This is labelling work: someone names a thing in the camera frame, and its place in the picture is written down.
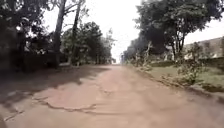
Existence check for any group of green trees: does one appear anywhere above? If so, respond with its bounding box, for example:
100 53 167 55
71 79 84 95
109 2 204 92
61 21 116 66

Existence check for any cracked brown paved road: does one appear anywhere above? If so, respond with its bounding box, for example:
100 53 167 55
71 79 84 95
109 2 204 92
0 63 224 128

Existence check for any tall bare-trunked tree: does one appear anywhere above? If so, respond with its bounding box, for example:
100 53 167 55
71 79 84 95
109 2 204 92
49 0 88 68

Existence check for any large dark tree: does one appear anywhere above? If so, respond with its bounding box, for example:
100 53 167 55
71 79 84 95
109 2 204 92
134 0 224 63

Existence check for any small shrub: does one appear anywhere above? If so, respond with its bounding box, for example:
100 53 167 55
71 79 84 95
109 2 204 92
174 41 208 86

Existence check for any grass verge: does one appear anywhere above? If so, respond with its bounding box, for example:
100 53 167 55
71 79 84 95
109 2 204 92
133 63 224 94

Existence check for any pale long building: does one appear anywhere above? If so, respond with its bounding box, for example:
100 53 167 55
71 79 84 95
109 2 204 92
183 35 224 61

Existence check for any low green hedge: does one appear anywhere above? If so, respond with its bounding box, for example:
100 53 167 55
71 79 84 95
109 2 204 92
149 57 224 70

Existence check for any group of dark trees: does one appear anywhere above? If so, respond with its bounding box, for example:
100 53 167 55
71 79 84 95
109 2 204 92
0 0 52 75

